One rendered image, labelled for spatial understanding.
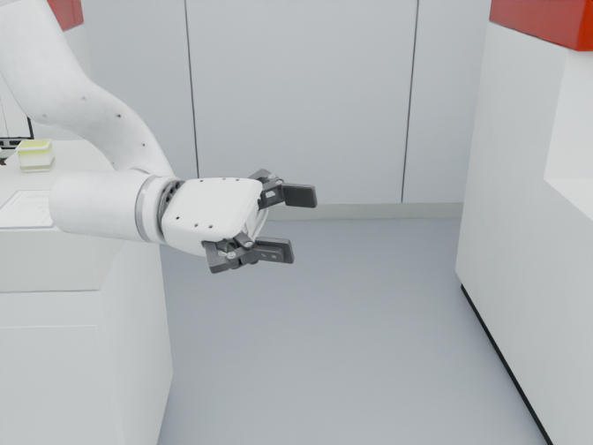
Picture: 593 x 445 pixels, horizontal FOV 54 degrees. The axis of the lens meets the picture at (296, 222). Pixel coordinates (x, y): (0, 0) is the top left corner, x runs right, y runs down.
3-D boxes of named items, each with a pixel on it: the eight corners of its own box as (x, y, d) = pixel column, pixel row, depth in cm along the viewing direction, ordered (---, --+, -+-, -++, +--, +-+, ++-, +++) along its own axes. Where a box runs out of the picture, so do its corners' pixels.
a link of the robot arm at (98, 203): (177, 230, 78) (138, 252, 70) (95, 221, 82) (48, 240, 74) (174, 168, 76) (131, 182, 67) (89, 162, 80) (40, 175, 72)
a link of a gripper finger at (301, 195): (273, 188, 74) (323, 192, 72) (264, 204, 72) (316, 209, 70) (267, 168, 72) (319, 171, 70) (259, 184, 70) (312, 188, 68)
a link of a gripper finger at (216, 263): (211, 223, 70) (255, 226, 68) (187, 271, 64) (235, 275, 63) (209, 215, 69) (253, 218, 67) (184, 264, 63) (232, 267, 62)
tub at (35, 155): (26, 163, 157) (21, 139, 154) (56, 162, 158) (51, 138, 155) (20, 173, 150) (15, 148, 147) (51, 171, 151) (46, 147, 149)
